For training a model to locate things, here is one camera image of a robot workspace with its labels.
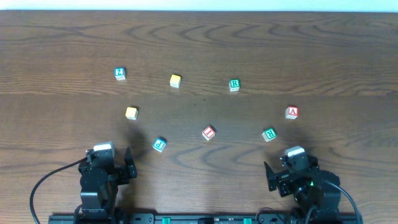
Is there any red letter A block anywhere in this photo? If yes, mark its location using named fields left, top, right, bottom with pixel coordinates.
left=285, top=106, right=299, bottom=119

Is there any red letter I block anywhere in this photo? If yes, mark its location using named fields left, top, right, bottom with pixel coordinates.
left=202, top=126, right=216, bottom=141

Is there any blue number 2 block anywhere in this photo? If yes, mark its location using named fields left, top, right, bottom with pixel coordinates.
left=114, top=67, right=126, bottom=80

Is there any yellow block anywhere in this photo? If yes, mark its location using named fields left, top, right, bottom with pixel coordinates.
left=170, top=74, right=182, bottom=88
left=125, top=107, right=138, bottom=120

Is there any green r block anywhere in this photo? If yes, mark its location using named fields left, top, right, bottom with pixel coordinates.
left=229, top=79, right=240, bottom=91
left=262, top=128, right=277, bottom=142

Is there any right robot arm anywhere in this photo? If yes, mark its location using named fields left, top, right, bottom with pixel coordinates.
left=264, top=148, right=343, bottom=223

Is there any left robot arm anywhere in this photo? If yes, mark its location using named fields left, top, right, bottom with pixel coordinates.
left=73, top=148, right=137, bottom=223

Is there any blue letter P block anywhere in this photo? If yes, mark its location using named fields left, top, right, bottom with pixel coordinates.
left=152, top=138, right=167, bottom=152

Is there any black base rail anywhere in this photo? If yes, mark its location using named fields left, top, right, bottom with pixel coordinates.
left=48, top=212, right=364, bottom=224

